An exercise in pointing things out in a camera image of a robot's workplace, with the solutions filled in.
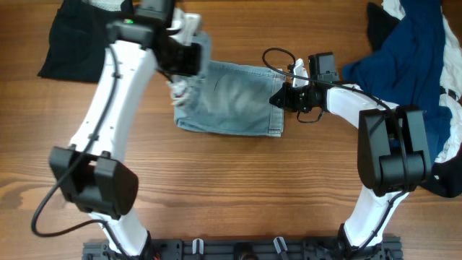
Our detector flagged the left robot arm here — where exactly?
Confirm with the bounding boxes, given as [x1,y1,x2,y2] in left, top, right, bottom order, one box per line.
[49,1,202,259]

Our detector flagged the light blue denim shorts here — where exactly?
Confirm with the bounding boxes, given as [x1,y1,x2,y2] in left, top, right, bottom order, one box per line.
[168,32,285,137]

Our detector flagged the folded black shorts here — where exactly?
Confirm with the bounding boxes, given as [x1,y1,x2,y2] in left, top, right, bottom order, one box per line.
[38,0,134,82]

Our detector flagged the white patterned garment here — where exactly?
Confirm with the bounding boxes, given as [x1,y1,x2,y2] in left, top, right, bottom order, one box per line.
[87,0,123,12]

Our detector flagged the dark blue shirt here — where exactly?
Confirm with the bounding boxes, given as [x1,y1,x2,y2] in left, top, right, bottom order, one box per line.
[342,0,452,160]

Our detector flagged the black mounting rail base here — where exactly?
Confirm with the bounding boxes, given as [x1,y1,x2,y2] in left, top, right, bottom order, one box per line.
[82,236,404,260]

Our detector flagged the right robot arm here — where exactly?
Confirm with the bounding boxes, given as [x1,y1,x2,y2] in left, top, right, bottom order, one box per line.
[270,59,431,259]

